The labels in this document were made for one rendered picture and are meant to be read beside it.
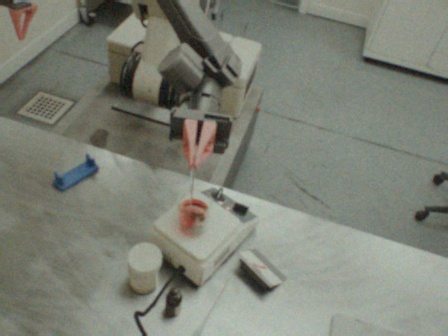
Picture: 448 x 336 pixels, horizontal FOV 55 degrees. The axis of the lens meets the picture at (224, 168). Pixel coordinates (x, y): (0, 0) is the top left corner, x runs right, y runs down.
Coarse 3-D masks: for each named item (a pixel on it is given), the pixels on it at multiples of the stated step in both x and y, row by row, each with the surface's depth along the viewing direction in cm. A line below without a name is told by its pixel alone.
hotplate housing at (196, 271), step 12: (240, 228) 83; (252, 228) 88; (156, 240) 80; (168, 240) 78; (228, 240) 80; (240, 240) 86; (168, 252) 79; (180, 252) 77; (216, 252) 78; (228, 252) 83; (180, 264) 79; (192, 264) 76; (204, 264) 76; (216, 264) 80; (192, 276) 78; (204, 276) 78
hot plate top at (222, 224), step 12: (216, 204) 83; (168, 216) 80; (216, 216) 81; (228, 216) 81; (156, 228) 78; (168, 228) 78; (216, 228) 79; (228, 228) 79; (180, 240) 76; (192, 240) 77; (204, 240) 77; (216, 240) 77; (192, 252) 75; (204, 252) 75
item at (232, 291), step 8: (216, 280) 81; (224, 280) 81; (232, 280) 81; (216, 288) 80; (232, 288) 80; (240, 288) 79; (216, 296) 77; (224, 296) 79; (232, 296) 79; (224, 304) 78
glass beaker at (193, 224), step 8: (200, 184) 75; (184, 192) 75; (200, 192) 76; (208, 192) 75; (176, 200) 72; (184, 200) 77; (200, 200) 78; (208, 200) 76; (208, 208) 72; (176, 216) 76; (184, 216) 73; (192, 216) 72; (200, 216) 73; (208, 216) 74; (176, 224) 77; (184, 224) 74; (192, 224) 74; (200, 224) 74; (208, 224) 77; (184, 232) 76; (192, 232) 75; (200, 232) 76
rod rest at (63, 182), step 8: (88, 160) 96; (72, 168) 95; (80, 168) 95; (88, 168) 96; (96, 168) 96; (56, 176) 91; (64, 176) 93; (72, 176) 93; (80, 176) 94; (56, 184) 91; (64, 184) 91; (72, 184) 93
